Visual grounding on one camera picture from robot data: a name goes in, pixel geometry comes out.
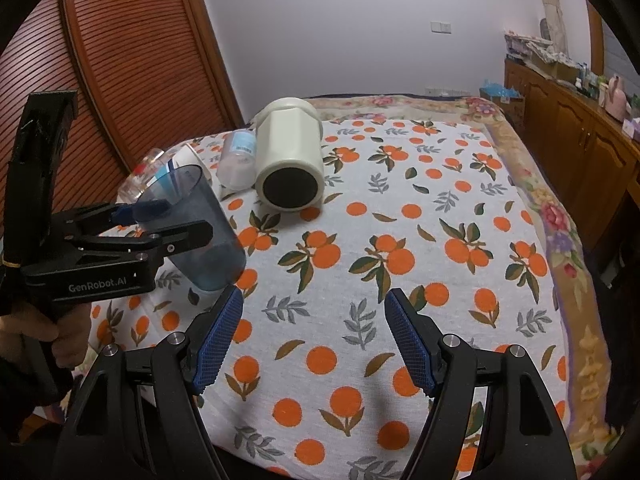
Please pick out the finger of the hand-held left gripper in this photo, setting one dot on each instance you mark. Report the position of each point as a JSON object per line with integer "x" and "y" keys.
{"x": 145, "y": 208}
{"x": 185, "y": 237}

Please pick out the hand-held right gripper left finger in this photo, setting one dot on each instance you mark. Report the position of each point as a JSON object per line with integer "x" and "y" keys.
{"x": 220, "y": 340}

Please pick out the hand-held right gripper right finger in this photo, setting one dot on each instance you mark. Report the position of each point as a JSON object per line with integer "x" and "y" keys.
{"x": 407, "y": 340}

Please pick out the translucent blue plastic cup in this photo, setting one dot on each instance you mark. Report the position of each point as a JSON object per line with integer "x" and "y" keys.
{"x": 210, "y": 260}

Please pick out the white paper cup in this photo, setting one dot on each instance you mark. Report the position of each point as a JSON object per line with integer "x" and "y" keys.
{"x": 189, "y": 155}

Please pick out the cream ceramic cup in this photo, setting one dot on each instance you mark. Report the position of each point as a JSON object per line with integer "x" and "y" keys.
{"x": 287, "y": 145}

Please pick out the person's left hand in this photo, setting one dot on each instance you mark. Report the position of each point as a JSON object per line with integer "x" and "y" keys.
{"x": 30, "y": 327}

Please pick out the clear bottle red label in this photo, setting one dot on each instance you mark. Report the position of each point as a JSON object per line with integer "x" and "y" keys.
{"x": 137, "y": 180}

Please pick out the clear plastic bottle blue label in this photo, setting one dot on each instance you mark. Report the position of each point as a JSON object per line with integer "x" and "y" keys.
{"x": 235, "y": 165}

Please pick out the orange fruit printed blanket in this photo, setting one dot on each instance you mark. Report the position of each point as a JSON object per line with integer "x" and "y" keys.
{"x": 400, "y": 210}

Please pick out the wooden louvered wardrobe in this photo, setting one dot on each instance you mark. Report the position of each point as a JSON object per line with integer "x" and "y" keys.
{"x": 140, "y": 60}

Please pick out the floral bordered blanket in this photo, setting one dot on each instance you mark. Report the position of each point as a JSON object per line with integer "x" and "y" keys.
{"x": 565, "y": 240}

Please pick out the wooden sideboard cabinet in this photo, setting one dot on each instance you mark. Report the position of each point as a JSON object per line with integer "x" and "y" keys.
{"x": 565, "y": 130}

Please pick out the blue plastic bag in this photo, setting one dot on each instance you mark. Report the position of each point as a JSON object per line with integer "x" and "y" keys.
{"x": 500, "y": 90}

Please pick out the pile of boxes and papers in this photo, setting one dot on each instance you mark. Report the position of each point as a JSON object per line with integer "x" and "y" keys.
{"x": 540, "y": 52}

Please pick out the pink kettle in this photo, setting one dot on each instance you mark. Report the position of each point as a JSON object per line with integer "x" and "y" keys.
{"x": 617, "y": 97}

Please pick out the white wall outlet strip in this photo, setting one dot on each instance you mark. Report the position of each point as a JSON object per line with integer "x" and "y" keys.
{"x": 447, "y": 92}

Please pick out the white wall switch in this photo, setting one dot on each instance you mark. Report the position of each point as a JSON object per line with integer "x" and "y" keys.
{"x": 441, "y": 27}

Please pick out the wooden mirror frame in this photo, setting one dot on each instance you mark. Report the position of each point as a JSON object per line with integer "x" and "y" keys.
{"x": 595, "y": 35}

